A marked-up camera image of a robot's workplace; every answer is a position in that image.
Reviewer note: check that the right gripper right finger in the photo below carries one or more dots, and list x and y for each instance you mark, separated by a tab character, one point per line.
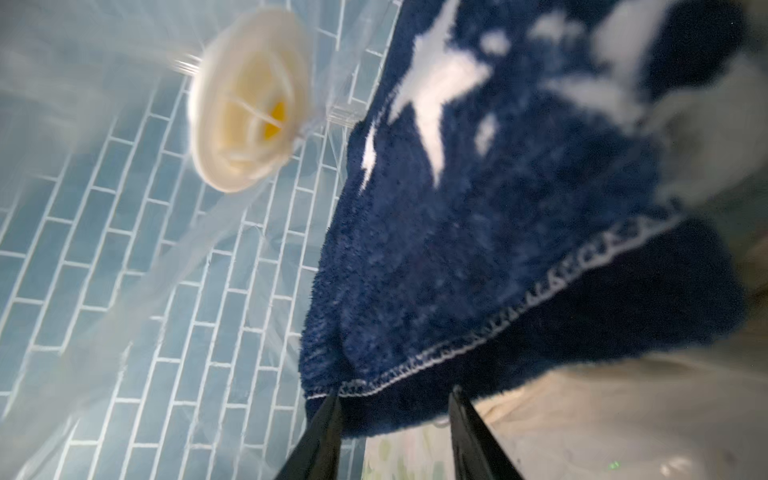
476	453

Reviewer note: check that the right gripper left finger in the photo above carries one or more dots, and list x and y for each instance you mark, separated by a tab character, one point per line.
317	455

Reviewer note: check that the navy blue star blanket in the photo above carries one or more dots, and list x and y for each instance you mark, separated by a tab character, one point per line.
503	213

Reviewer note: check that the clear plastic vacuum bag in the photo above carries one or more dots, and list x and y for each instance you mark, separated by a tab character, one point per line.
151	325

